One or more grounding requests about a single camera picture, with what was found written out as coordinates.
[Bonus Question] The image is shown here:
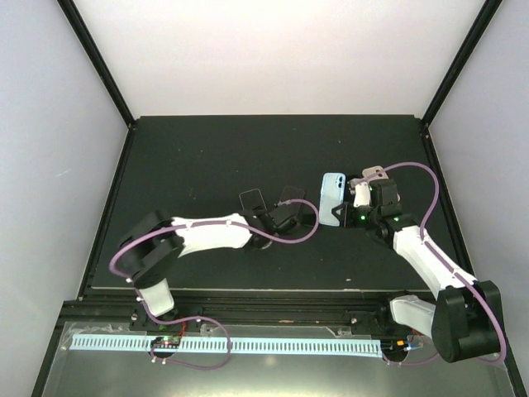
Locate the bare grey phone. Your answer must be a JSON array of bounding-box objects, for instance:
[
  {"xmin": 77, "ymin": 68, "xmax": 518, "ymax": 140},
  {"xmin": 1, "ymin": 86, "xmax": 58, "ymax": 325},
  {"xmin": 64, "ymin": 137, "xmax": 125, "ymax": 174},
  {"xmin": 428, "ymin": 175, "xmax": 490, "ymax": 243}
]
[{"xmin": 239, "ymin": 189, "xmax": 267, "ymax": 213}]

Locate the black case magenta rim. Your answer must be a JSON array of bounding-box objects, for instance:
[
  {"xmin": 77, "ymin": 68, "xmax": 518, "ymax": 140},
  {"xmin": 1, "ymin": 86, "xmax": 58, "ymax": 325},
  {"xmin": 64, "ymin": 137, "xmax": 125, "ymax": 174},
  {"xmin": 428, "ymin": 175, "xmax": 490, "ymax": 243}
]
[{"xmin": 278, "ymin": 185, "xmax": 306, "ymax": 216}]

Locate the bare black phone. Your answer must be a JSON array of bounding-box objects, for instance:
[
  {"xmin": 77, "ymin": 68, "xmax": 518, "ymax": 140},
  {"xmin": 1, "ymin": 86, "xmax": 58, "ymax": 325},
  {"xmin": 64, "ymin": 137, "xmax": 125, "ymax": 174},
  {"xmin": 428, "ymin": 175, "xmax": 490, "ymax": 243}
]
[{"xmin": 298, "ymin": 212, "xmax": 319, "ymax": 227}]

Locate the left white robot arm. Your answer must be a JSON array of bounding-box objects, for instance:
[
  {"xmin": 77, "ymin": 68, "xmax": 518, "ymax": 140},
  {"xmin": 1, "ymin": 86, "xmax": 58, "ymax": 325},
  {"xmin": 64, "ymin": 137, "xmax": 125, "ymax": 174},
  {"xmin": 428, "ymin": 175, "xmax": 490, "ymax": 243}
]
[{"xmin": 112, "ymin": 202, "xmax": 301, "ymax": 330}]

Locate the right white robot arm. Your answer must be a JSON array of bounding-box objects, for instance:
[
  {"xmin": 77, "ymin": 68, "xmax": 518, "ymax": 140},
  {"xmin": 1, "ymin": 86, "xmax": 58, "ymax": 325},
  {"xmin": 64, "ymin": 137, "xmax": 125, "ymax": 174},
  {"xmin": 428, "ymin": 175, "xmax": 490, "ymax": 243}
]
[{"xmin": 325, "ymin": 175, "xmax": 507, "ymax": 363}]

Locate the black foam table mat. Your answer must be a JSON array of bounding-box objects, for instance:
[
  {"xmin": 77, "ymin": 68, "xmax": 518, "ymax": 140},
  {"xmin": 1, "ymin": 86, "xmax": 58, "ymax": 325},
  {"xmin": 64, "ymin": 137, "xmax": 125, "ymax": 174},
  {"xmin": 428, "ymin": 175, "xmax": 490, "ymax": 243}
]
[{"xmin": 87, "ymin": 115, "xmax": 434, "ymax": 294}]

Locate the right circuit board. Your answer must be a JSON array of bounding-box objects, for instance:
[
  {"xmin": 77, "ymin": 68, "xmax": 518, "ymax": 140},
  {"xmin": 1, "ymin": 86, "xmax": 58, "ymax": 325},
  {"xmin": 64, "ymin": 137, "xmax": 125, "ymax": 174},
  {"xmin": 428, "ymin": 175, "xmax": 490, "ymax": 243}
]
[{"xmin": 381, "ymin": 339, "xmax": 415, "ymax": 352}]

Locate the circuit board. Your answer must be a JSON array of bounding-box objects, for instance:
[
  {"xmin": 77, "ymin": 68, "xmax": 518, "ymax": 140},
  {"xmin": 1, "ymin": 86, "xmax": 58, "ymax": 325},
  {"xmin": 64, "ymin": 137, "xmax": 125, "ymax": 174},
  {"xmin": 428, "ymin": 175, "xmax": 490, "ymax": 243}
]
[
  {"xmin": 150, "ymin": 336, "xmax": 181, "ymax": 349},
  {"xmin": 381, "ymin": 339, "xmax": 415, "ymax": 352}
]

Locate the left circuit board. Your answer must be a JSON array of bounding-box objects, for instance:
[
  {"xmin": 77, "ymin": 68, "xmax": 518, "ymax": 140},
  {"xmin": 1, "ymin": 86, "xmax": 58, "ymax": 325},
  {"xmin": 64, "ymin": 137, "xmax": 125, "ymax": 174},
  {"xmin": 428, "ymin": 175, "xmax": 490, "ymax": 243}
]
[{"xmin": 150, "ymin": 336, "xmax": 181, "ymax": 349}]

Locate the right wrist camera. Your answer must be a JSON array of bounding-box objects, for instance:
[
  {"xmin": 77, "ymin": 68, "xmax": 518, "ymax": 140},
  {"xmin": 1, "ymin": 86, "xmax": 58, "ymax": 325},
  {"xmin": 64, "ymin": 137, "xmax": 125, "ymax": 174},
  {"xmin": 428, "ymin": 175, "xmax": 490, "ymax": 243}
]
[{"xmin": 350, "ymin": 179, "xmax": 371, "ymax": 208}]

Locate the white slotted cable duct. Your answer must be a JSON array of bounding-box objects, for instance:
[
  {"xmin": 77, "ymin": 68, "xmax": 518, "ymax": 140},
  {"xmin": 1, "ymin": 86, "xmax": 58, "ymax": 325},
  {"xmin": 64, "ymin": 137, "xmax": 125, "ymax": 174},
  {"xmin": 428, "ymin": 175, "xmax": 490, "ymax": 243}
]
[{"xmin": 69, "ymin": 334, "xmax": 383, "ymax": 358}]

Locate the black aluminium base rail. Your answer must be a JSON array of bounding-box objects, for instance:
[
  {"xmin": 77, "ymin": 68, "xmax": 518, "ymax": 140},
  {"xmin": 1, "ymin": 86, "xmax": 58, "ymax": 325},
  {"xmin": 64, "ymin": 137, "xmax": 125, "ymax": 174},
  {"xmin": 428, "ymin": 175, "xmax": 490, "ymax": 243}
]
[{"xmin": 57, "ymin": 291, "xmax": 446, "ymax": 337}]

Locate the right black frame post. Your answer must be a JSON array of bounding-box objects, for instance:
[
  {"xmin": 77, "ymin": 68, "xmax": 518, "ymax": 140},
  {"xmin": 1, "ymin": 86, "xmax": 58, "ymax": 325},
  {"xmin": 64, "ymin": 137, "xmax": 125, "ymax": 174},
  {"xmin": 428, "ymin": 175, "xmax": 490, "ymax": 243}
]
[{"xmin": 422, "ymin": 0, "xmax": 503, "ymax": 127}]

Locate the black frame post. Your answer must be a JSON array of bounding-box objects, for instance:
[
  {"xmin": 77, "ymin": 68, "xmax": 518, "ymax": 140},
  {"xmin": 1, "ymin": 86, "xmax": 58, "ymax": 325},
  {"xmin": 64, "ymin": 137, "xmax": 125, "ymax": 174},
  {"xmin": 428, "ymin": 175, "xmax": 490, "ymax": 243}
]
[
  {"xmin": 57, "ymin": 0, "xmax": 135, "ymax": 127},
  {"xmin": 422, "ymin": 0, "xmax": 503, "ymax": 127}
]

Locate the left black frame post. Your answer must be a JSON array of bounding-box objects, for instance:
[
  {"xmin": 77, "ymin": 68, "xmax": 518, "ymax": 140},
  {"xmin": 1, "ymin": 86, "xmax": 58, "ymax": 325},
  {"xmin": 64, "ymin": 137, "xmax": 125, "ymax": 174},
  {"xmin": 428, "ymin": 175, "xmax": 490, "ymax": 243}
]
[{"xmin": 57, "ymin": 0, "xmax": 135, "ymax": 127}]

